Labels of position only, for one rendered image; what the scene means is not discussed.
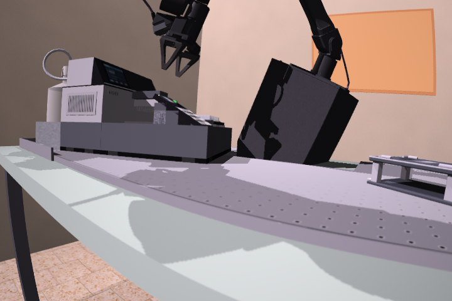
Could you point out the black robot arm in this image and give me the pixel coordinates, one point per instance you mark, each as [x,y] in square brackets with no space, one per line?
[326,37]

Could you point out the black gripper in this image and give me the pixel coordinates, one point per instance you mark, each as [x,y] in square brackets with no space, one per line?
[180,42]

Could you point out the white microplate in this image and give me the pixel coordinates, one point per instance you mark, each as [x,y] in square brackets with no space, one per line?
[209,117]

